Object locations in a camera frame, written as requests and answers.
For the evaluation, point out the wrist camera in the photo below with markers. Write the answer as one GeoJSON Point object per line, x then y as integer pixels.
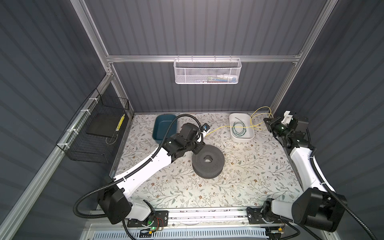
{"type": "Point", "coordinates": [287, 118]}
{"type": "Point", "coordinates": [205, 128]}

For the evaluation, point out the yellow marker in basket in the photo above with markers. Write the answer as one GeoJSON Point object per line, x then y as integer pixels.
{"type": "Point", "coordinates": [120, 122]}

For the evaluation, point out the white plastic tray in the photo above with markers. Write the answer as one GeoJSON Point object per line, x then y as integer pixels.
{"type": "Point", "coordinates": [241, 128]}

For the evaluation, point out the teal plastic tray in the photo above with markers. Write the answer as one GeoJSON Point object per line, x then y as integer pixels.
{"type": "Point", "coordinates": [161, 125]}

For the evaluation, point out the grey perforated cable spool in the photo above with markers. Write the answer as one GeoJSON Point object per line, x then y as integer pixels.
{"type": "Point", "coordinates": [209, 162]}

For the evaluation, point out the black pad in basket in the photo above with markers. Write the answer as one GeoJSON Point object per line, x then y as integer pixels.
{"type": "Point", "coordinates": [103, 125]}

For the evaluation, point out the black wire basket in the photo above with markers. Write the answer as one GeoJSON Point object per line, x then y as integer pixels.
{"type": "Point", "coordinates": [80, 146]}

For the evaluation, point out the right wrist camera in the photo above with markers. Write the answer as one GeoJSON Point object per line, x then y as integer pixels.
{"type": "Point", "coordinates": [287, 118]}

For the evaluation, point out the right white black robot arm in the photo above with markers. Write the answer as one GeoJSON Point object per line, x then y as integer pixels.
{"type": "Point", "coordinates": [319, 206]}

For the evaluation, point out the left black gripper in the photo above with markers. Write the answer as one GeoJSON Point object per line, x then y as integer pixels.
{"type": "Point", "coordinates": [198, 146]}

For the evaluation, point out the items in white basket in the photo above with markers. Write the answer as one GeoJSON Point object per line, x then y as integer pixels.
{"type": "Point", "coordinates": [231, 79]}

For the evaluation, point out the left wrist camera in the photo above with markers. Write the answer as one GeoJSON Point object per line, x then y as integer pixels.
{"type": "Point", "coordinates": [205, 128]}

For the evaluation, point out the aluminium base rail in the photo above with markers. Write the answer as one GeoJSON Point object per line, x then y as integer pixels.
{"type": "Point", "coordinates": [204, 223]}

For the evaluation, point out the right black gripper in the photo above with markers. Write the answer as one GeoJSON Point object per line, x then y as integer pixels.
{"type": "Point", "coordinates": [271, 125]}

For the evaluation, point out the floral table mat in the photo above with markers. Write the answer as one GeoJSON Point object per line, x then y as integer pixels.
{"type": "Point", "coordinates": [253, 172]}

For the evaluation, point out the white wire mesh basket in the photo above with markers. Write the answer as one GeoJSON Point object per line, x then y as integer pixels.
{"type": "Point", "coordinates": [187, 68]}

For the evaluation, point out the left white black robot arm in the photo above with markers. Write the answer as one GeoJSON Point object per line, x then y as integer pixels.
{"type": "Point", "coordinates": [115, 197]}

